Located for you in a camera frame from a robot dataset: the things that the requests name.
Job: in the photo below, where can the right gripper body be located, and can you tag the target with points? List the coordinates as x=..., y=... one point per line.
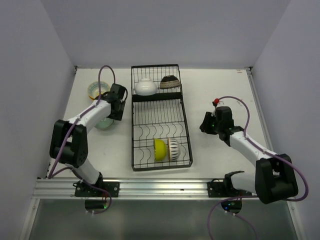
x=216, y=125

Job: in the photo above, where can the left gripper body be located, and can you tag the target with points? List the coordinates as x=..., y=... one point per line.
x=117, y=115

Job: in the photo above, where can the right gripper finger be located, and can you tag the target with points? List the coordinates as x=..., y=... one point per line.
x=206, y=127
x=209, y=117

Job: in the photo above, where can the pale green bowl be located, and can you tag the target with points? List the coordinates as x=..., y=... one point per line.
x=104, y=124

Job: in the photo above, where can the orange yellow bowl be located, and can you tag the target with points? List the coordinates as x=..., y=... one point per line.
x=91, y=97

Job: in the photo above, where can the white bowl yellow sun dots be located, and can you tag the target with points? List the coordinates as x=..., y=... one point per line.
x=97, y=88

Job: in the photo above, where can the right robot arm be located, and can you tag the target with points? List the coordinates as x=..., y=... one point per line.
x=274, y=178

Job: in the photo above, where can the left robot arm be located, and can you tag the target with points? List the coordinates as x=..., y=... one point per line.
x=69, y=141

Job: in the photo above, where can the white ceramic bowl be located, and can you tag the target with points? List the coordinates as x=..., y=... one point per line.
x=145, y=87

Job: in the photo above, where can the white black striped bowl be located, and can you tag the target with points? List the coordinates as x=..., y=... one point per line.
x=174, y=150

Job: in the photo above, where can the lime yellow bowl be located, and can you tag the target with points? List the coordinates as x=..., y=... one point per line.
x=160, y=149

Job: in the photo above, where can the dark patterned bowl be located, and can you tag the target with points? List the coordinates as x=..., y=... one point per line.
x=169, y=82

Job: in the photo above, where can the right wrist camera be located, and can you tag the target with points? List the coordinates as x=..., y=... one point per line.
x=219, y=103

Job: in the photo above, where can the black wire dish rack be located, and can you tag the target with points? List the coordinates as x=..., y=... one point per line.
x=158, y=116

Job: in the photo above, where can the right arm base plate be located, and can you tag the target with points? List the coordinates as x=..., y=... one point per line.
x=221, y=188

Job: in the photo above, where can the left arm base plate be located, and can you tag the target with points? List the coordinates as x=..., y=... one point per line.
x=83, y=190

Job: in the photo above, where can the aluminium mounting rail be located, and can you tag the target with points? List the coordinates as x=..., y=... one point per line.
x=129, y=189

